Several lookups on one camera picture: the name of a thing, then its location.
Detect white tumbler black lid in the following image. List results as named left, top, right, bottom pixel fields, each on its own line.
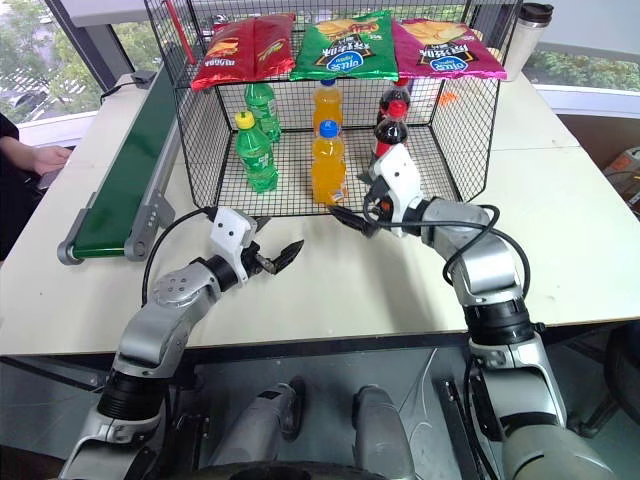
left=501, top=2, right=555, bottom=82

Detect person's bare hand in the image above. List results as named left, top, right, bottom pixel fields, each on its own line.
left=29, top=145, right=73, bottom=177

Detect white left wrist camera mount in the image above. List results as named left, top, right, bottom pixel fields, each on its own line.
left=208, top=207, right=259, bottom=289

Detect red strap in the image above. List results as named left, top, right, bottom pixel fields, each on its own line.
left=166, top=0, right=197, bottom=67

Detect cardboard box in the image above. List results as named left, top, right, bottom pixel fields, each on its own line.
left=602, top=145, right=640, bottom=219

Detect cola bottle red cap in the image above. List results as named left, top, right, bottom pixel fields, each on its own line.
left=377, top=82, right=412, bottom=124
left=371, top=99, right=411, bottom=162

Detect black adapter cable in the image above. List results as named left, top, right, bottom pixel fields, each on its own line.
left=98, top=81, right=137, bottom=107

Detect green soda bottle yellow cap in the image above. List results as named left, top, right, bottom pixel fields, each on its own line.
left=234, top=111, right=279, bottom=194

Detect black wire rack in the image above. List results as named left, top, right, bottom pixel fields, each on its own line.
left=143, top=0, right=502, bottom=219

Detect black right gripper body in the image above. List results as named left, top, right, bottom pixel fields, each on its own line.
left=364, top=177, right=397, bottom=227

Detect orange soda bottle blue cap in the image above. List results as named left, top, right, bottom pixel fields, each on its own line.
left=312, top=78, right=347, bottom=139
left=310, top=121, right=349, bottom=206

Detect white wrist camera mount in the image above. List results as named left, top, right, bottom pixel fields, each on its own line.
left=208, top=207, right=259, bottom=289
left=372, top=146, right=426, bottom=237

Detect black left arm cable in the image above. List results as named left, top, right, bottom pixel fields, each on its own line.
left=141, top=206, right=219, bottom=307

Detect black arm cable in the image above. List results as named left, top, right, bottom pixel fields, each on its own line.
left=361, top=192, right=532, bottom=307
left=141, top=206, right=219, bottom=307

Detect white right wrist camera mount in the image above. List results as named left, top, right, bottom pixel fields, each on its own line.
left=372, top=146, right=426, bottom=237

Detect magenta chip bag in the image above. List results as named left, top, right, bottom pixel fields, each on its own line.
left=391, top=18, right=508, bottom=82

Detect grey robot leg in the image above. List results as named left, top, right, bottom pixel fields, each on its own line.
left=214, top=377, right=307, bottom=480
left=351, top=384, right=417, bottom=480

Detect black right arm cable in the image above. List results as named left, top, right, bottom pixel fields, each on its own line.
left=361, top=192, right=532, bottom=307

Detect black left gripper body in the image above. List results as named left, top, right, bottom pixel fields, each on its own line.
left=243, top=241, right=275, bottom=277

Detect red chip bag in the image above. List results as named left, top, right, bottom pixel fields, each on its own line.
left=191, top=13, right=297, bottom=92

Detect green chip bag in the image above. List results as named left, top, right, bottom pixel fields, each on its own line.
left=289, top=9, right=400, bottom=83

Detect green conveyor belt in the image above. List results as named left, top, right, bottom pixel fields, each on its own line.
left=56, top=64, right=177, bottom=265

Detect grey window pillar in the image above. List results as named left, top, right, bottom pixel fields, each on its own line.
left=43, top=0, right=125, bottom=84

